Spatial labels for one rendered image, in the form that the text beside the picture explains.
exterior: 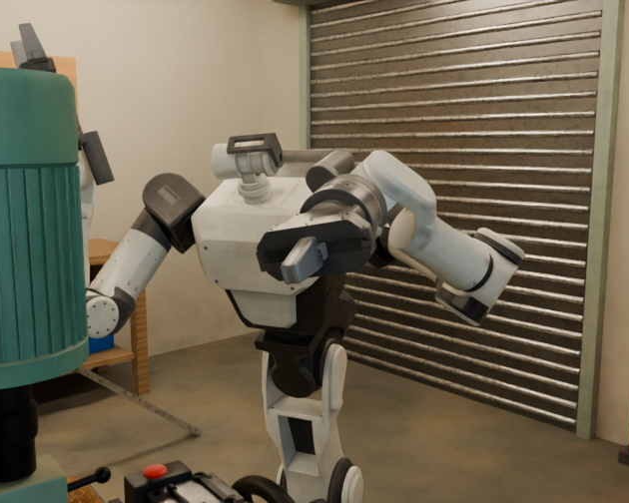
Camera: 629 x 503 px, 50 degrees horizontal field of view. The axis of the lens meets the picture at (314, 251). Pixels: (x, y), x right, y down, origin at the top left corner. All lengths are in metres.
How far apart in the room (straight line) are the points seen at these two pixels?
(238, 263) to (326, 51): 3.40
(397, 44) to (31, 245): 3.61
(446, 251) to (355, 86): 3.53
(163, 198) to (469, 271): 0.68
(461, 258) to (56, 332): 0.51
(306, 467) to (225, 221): 0.66
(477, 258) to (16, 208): 0.57
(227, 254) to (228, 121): 3.75
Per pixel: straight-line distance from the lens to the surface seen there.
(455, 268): 0.92
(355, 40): 4.43
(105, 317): 1.31
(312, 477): 1.63
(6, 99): 0.70
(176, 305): 4.86
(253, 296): 1.32
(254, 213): 1.24
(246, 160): 1.22
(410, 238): 0.88
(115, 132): 4.54
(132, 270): 1.35
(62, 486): 0.85
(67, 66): 4.42
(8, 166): 0.70
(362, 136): 4.31
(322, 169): 0.80
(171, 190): 1.38
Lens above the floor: 1.43
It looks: 9 degrees down
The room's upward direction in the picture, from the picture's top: straight up
